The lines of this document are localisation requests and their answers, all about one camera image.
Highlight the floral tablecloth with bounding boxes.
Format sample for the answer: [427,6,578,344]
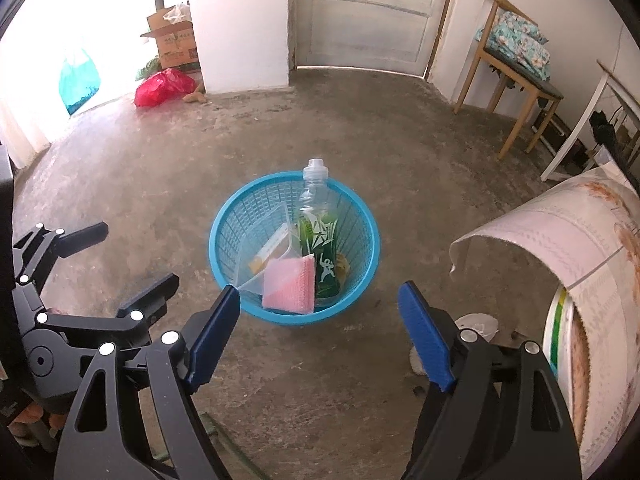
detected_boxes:
[449,162,639,478]

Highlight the stacked cardboard boxes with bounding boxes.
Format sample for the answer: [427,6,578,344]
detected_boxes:
[141,2,198,70]

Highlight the red plastic bag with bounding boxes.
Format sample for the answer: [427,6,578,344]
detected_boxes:
[134,68,198,107]

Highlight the clear plastic bag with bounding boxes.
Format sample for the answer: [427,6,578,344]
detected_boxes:
[233,203,299,295]

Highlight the green plastic bottle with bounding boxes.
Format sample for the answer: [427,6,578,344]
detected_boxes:
[296,158,341,307]

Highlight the white long table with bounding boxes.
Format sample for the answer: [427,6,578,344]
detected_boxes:
[540,61,639,182]

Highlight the black cloth on box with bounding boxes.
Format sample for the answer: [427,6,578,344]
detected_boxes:
[589,110,630,177]

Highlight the wooden chair with cushion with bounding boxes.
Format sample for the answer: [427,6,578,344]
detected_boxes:
[454,0,564,159]

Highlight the floral fabric on chair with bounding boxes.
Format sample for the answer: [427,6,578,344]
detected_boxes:
[486,10,550,81]

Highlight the pink sponge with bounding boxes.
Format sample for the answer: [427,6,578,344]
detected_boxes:
[262,255,316,314]

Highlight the blue plastic waste basket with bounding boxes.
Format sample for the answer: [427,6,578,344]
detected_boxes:
[208,171,381,326]

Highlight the grey wooden door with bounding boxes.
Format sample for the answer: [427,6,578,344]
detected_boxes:
[291,0,446,77]

